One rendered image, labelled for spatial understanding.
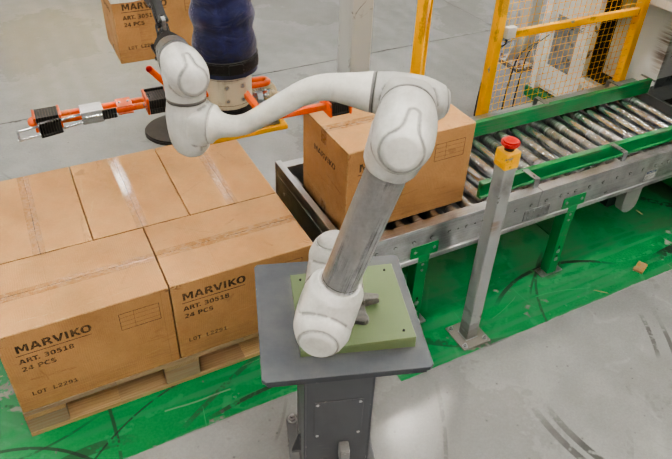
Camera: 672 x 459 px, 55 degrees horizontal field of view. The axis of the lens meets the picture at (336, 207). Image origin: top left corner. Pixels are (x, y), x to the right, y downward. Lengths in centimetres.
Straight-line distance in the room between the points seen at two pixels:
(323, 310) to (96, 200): 156
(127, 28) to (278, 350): 249
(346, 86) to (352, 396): 109
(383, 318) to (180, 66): 96
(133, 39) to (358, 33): 130
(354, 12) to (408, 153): 231
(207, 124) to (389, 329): 81
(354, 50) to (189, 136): 211
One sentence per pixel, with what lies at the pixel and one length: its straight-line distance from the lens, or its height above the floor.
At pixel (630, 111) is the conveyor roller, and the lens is 409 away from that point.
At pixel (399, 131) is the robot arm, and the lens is 132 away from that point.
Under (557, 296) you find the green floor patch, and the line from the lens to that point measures 341.
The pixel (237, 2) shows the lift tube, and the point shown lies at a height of 153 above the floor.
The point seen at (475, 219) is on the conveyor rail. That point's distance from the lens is 284.
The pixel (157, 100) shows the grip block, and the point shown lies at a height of 122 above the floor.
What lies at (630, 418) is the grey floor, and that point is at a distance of 302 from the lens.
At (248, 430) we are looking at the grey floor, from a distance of 270.
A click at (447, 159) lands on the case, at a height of 80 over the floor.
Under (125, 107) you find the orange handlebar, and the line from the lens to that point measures 226.
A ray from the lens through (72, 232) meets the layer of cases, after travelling 284.
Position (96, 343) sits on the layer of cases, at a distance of 258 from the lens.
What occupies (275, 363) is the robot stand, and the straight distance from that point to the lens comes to 192.
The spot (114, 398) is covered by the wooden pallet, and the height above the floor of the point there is 2.
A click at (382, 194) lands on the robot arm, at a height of 138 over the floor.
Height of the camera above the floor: 222
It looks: 37 degrees down
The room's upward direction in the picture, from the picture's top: 2 degrees clockwise
